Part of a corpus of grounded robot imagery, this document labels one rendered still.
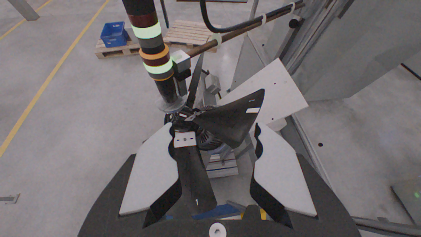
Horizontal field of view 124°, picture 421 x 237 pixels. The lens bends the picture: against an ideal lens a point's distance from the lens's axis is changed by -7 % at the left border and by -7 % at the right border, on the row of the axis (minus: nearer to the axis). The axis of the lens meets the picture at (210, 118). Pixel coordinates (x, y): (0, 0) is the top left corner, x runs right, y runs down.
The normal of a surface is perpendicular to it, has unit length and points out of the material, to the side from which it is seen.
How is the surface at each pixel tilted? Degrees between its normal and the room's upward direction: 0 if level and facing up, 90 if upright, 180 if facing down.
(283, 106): 50
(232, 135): 35
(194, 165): 6
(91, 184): 1
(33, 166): 0
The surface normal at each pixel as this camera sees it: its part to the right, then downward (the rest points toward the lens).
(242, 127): -0.46, -0.67
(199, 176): -0.06, -0.56
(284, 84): -0.72, -0.25
